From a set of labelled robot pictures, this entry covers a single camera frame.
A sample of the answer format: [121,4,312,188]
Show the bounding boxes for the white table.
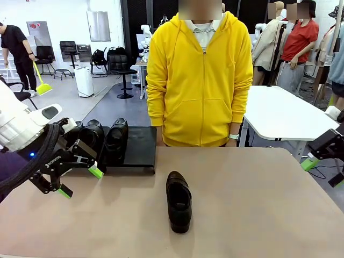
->
[241,85,341,162]

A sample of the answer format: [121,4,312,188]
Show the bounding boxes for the person in black clothes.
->
[0,23,38,98]

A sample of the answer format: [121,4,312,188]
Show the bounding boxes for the black office armchair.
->
[34,45,56,76]

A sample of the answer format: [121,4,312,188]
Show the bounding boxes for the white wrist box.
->
[61,117,78,133]
[324,105,342,119]

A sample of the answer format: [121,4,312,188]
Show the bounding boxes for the black slanted tripod pole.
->
[25,96,39,110]

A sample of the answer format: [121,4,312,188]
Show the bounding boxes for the garment rack pole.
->
[313,0,341,107]

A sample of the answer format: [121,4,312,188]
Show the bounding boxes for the black chair with backpack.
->
[90,48,109,78]

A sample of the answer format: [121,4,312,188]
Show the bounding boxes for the black bags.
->
[106,46,127,56]

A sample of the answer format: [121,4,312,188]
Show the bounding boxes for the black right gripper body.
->
[307,128,344,162]

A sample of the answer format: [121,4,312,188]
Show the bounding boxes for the yellow-green cloth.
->
[326,94,337,113]

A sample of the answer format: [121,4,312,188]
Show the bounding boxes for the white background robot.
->
[139,24,153,64]

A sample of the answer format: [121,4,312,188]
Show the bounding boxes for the purple cloth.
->
[0,149,41,204]

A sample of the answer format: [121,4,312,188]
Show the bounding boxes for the background desk with items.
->
[131,58,148,101]

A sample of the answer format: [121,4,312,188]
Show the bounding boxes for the grey board with red logo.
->
[26,20,56,61]

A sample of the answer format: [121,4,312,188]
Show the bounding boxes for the black quilted bar chair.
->
[107,54,138,99]

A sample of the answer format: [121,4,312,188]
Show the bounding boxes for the grey cabinet box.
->
[76,44,92,62]

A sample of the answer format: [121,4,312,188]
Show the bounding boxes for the small black stool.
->
[53,69,75,81]

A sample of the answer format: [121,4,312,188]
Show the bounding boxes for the person in yellow hoodie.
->
[146,10,254,148]

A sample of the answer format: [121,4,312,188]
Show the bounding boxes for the black shoe stand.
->
[102,125,157,175]
[60,125,111,176]

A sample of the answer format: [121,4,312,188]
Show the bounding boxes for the white air purifier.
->
[74,67,95,98]

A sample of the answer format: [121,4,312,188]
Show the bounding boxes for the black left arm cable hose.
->
[0,125,60,195]

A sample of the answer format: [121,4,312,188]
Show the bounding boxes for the black leather shoe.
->
[166,170,193,234]
[63,120,84,151]
[77,119,106,162]
[104,117,130,165]

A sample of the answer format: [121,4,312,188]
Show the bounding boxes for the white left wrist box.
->
[61,117,78,133]

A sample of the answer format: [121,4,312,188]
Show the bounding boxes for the metal wall panel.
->
[86,10,111,42]

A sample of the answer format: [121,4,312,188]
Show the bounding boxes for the black bar stool chair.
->
[59,40,81,69]

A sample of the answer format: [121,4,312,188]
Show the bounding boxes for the white storage drawers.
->
[0,36,35,83]

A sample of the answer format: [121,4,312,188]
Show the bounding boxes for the mannequin with beige jacket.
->
[252,1,288,87]

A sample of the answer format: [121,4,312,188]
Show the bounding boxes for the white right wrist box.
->
[324,105,342,119]

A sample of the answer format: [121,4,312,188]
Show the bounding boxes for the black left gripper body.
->
[40,133,78,178]

